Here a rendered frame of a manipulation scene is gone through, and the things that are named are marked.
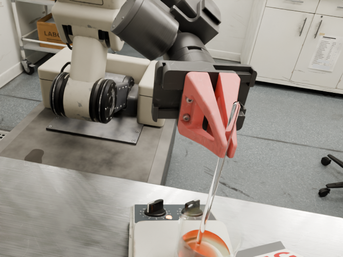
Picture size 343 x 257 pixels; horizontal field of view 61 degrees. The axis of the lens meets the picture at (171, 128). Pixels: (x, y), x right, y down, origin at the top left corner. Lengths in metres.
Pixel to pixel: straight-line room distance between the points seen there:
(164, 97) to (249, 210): 0.32
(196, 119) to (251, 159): 1.63
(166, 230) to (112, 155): 0.84
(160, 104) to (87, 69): 0.80
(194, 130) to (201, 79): 0.05
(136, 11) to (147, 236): 0.26
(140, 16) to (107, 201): 0.32
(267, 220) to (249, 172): 1.26
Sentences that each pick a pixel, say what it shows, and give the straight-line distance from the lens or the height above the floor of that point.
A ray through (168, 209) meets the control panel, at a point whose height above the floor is 0.79.
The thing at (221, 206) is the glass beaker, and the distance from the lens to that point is 0.32.
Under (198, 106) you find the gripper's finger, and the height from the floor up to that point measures 1.01.
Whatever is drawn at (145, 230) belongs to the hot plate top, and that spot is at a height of 0.84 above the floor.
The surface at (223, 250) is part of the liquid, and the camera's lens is 0.34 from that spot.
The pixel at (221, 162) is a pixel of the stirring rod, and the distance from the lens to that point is 0.25.
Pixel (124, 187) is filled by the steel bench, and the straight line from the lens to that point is 0.55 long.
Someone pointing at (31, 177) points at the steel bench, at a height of 0.75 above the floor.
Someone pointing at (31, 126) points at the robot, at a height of 0.37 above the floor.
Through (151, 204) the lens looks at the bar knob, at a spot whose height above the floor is 0.82.
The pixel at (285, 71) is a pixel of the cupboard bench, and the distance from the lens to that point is 2.82.
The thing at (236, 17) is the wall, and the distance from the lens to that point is 3.21.
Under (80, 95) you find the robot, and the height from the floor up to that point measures 0.63.
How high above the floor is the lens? 1.15
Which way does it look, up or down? 35 degrees down
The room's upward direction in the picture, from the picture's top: 7 degrees clockwise
